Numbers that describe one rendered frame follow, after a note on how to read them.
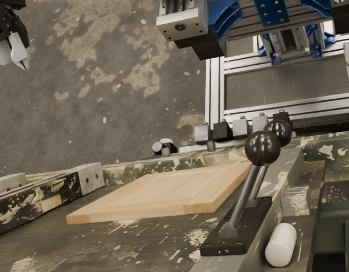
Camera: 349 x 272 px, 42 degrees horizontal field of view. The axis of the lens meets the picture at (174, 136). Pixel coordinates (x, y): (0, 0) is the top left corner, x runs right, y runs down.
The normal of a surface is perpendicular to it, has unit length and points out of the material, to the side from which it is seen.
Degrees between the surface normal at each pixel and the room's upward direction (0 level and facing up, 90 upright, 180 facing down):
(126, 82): 0
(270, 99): 0
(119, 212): 31
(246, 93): 0
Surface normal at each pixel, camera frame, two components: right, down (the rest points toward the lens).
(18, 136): -0.38, -0.39
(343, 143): -0.34, 0.13
